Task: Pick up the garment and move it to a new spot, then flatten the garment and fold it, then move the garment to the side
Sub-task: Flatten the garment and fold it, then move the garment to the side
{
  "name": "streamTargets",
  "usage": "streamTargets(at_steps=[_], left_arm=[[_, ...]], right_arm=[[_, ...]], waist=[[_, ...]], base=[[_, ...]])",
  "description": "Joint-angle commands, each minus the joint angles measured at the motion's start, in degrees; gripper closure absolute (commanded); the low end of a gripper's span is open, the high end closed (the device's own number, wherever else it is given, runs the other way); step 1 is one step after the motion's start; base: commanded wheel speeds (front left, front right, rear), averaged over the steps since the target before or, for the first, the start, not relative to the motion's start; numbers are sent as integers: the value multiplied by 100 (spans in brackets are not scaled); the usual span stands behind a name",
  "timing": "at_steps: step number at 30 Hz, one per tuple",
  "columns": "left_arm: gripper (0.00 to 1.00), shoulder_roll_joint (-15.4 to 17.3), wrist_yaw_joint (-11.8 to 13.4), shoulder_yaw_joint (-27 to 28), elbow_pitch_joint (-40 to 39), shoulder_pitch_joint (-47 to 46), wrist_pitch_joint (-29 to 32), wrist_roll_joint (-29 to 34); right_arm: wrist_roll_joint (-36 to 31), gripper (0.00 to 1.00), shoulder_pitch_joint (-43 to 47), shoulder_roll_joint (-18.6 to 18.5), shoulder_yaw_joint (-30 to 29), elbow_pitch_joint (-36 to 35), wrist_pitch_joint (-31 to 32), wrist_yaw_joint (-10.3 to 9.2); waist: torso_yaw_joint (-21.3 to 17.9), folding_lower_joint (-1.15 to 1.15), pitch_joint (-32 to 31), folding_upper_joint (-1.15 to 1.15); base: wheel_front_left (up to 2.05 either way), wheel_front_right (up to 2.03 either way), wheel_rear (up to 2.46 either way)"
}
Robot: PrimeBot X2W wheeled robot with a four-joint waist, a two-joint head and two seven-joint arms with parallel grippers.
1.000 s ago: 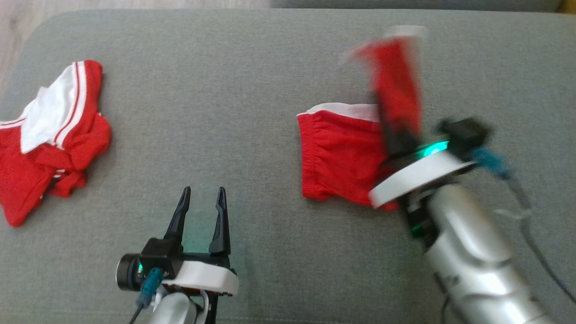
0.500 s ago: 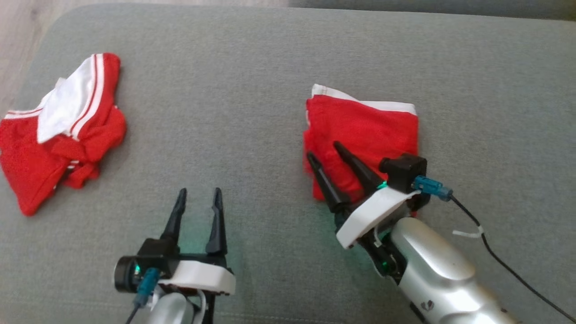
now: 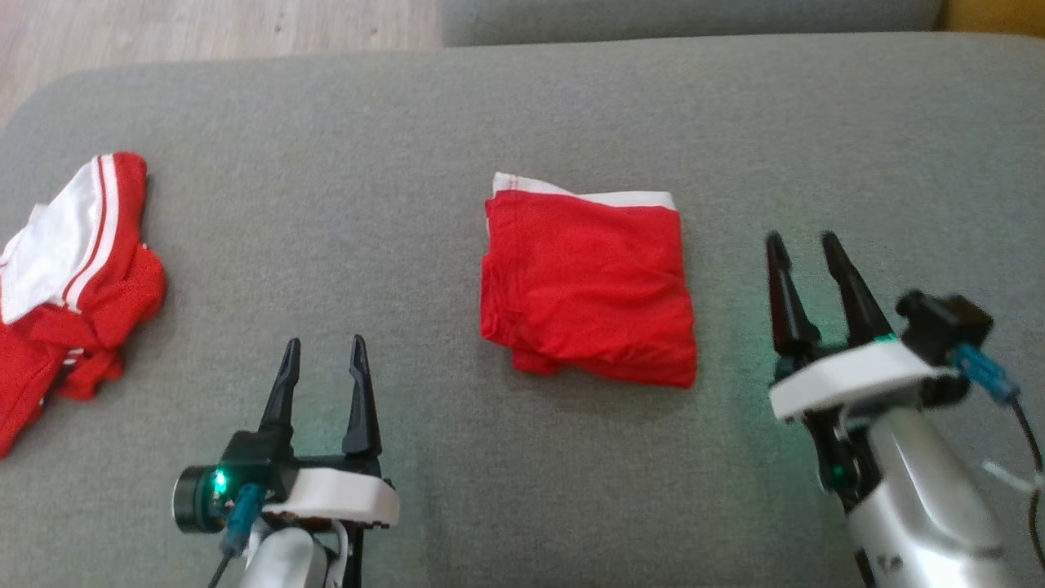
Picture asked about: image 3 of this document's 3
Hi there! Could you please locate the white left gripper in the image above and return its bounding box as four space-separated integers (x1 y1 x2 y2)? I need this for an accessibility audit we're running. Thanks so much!
259 334 402 528

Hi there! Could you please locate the red shorts white waistband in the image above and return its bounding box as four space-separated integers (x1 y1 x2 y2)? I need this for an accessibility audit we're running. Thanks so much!
478 171 700 390

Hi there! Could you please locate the red white striped garment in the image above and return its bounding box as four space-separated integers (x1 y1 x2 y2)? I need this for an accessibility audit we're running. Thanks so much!
0 151 169 460

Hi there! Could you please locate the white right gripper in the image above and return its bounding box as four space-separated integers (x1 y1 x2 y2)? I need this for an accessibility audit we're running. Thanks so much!
764 230 941 423

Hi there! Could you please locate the left blue-plug camera cable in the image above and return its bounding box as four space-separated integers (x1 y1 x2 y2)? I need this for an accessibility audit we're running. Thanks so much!
207 483 269 588

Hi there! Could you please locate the yellow cushion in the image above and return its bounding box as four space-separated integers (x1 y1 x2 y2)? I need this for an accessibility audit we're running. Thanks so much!
939 0 1045 38

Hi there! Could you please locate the grey sofa back cushion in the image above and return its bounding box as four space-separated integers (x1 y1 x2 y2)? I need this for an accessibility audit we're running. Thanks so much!
441 0 945 48

